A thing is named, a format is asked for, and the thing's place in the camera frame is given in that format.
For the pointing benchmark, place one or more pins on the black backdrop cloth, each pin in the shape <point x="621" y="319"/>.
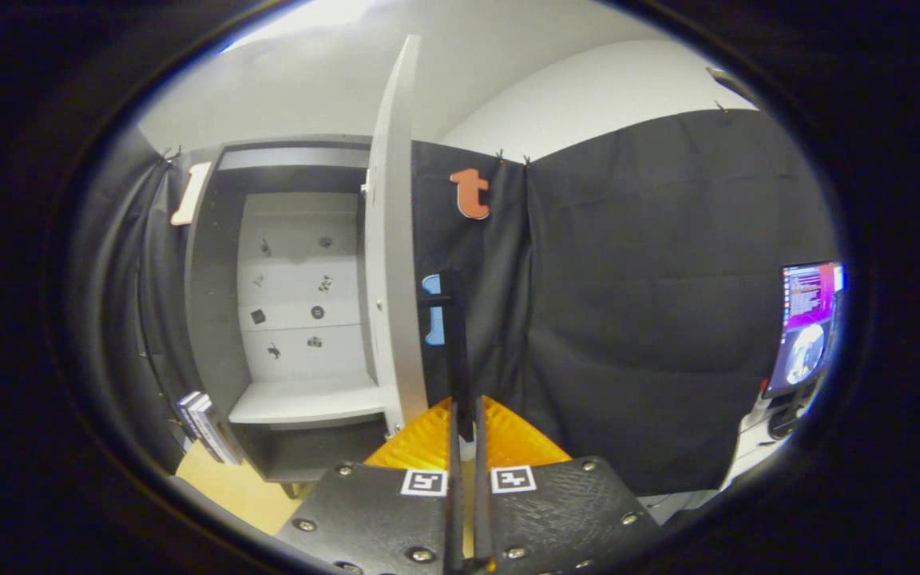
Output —
<point x="652" y="319"/>

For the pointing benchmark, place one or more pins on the computer monitor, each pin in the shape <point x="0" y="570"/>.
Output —
<point x="807" y="319"/>

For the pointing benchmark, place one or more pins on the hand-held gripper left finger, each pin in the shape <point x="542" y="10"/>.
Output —
<point x="455" y="519"/>

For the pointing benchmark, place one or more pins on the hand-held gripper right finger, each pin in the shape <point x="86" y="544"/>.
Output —
<point x="481" y="511"/>

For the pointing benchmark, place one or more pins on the grey cabinet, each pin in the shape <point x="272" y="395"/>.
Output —
<point x="216" y="319"/>

